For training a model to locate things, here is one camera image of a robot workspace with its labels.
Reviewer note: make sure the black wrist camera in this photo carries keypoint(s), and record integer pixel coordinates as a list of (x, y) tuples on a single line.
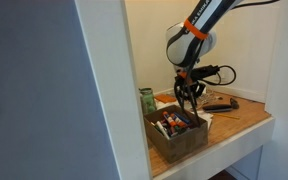
[(205, 71)]

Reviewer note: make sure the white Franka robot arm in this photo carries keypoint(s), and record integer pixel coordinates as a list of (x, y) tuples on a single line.
[(184, 46)]

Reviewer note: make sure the green marker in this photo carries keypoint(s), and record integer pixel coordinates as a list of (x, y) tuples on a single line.
[(180, 130)]

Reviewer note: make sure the white marker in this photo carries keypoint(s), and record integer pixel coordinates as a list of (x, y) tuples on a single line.
[(162, 130)]

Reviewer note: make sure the yellow pencil worn eraser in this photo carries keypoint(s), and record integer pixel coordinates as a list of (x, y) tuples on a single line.
[(227, 116)]

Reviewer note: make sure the white paper sheets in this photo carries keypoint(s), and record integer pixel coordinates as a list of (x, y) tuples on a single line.
[(205, 117)]

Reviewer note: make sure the brown cardboard box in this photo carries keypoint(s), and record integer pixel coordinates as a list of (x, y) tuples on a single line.
[(180, 145)]

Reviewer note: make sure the green glass jar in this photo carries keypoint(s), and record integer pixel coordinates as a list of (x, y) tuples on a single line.
[(148, 101)]

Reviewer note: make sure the orange notebook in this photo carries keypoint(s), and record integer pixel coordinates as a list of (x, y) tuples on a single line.
[(165, 98)]

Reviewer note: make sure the orange cap glue stick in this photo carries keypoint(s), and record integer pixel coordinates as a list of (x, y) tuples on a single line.
[(169, 119), (178, 120)]

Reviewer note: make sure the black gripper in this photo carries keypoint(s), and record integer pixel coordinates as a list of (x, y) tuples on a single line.
[(197, 87)]

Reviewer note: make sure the blue marker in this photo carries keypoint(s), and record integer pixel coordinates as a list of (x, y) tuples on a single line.
[(183, 118)]

